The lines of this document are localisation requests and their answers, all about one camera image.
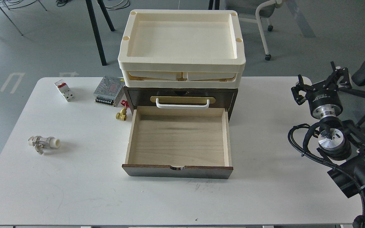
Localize grey metal chair legs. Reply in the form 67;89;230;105
0;0;48;36

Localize black table legs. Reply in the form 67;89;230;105
86;0;115;66

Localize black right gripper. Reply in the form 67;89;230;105
291;61;352;119

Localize white silver pipe valve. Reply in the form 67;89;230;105
28;136;61;155

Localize cream plastic tray lower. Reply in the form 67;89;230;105
122;70;242;89

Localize brass valve red handle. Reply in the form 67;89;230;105
115;100;130;121

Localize white office chair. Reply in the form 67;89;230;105
225;0;286;61

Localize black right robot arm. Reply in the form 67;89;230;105
288;61;365;228

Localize white red circuit breaker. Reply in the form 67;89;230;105
54;79;75;102

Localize dark wooden cabinet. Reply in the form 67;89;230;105
123;86;239;118

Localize cream plastic tray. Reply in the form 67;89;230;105
118;9;246;73
122;70;242;89

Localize open wooden drawer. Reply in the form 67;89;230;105
122;106;233;179

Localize silver metal power supply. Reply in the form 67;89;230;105
94;76;125;107

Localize cream plastic tray top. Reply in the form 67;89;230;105
118;9;246;73

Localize floor cables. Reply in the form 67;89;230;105
56;0;131;10

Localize white drawer handle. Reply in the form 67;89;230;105
156;98;210;110

